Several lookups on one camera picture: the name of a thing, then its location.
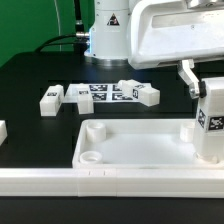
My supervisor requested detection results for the white marker base plate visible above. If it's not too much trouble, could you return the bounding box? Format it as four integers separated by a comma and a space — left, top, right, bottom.
64, 83, 136, 103

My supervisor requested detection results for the white desk top tray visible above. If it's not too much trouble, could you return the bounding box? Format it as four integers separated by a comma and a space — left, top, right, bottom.
72, 119, 224, 169

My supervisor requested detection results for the white thin cable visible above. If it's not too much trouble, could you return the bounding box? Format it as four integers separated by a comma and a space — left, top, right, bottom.
53, 0, 63, 52

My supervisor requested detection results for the white block left edge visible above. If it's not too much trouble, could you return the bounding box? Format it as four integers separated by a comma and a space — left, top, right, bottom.
0, 120, 7, 146

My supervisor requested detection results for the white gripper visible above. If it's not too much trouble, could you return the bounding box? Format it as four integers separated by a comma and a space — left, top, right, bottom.
127, 0, 224, 99

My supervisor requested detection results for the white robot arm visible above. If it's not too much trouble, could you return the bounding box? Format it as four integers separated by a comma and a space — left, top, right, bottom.
85, 0, 224, 98

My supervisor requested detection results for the black cable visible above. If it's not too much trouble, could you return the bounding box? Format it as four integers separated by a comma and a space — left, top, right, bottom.
33, 0, 91, 54

